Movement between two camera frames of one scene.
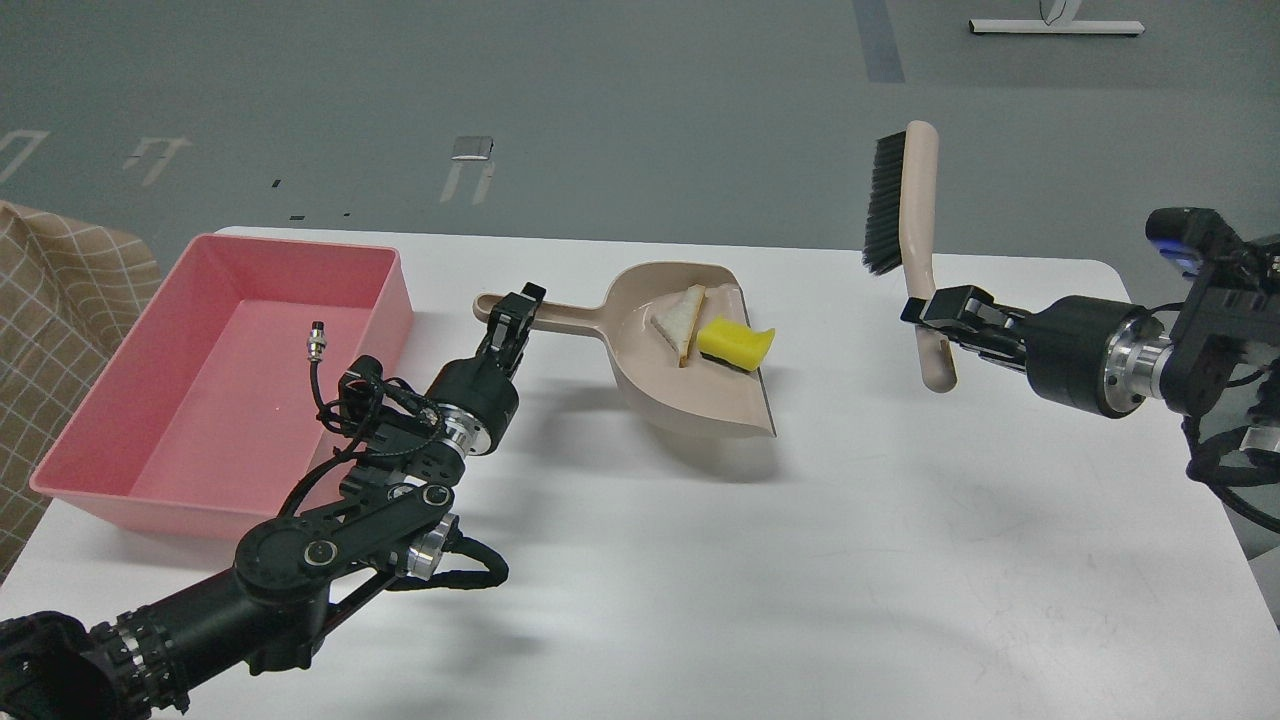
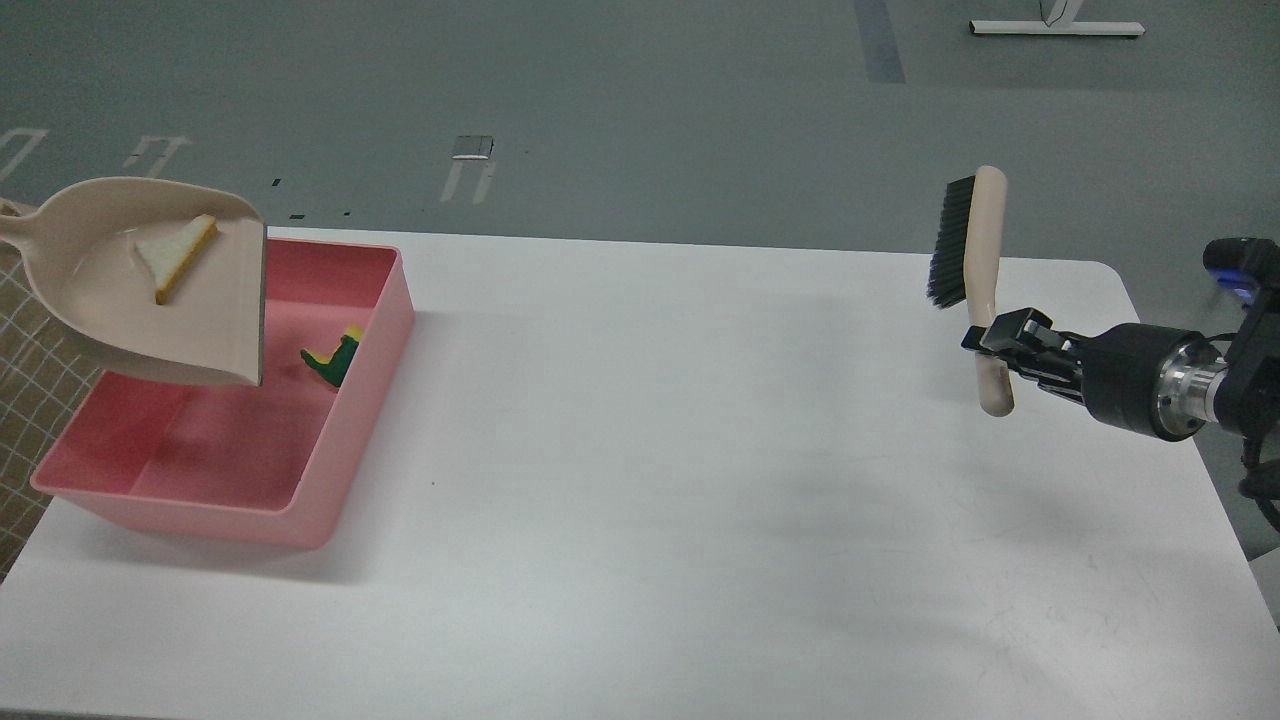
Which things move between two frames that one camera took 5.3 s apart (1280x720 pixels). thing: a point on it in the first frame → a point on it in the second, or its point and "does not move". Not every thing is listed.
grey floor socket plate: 471,148 does not move
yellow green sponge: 734,343 → 334,369
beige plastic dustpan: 706,392 → 156,275
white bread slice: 677,318 → 168,256
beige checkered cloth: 72,288 does not move
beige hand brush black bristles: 901,230 → 964,267
